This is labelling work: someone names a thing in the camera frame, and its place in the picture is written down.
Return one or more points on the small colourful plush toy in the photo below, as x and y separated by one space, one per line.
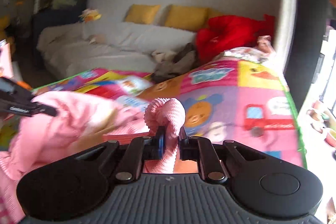
89 15

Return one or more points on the colourful cartoon play blanket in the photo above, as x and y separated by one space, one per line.
227 99

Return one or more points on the floral white pink cloth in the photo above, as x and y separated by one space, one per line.
258 54

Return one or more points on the yellow cushion left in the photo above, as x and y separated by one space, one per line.
142 14

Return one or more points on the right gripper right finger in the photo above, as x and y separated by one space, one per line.
202 151

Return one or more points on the grey sofa with cover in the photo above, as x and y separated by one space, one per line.
66 51

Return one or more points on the pink corduroy child's dress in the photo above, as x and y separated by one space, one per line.
82 120

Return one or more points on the red plush blanket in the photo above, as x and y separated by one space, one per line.
230 31

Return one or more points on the dark shelf cabinet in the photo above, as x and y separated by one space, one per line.
50 13

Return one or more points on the small beige plush toy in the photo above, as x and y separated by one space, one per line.
97 39

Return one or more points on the grey brown clothes pile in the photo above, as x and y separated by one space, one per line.
172 64

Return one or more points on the yellow cushion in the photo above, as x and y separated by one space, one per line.
187 18
212 13
142 14

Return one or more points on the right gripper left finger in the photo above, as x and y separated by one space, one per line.
140 149

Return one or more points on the yellow cushion middle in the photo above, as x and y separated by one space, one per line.
187 18

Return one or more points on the yellow cushion right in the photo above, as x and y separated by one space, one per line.
212 13

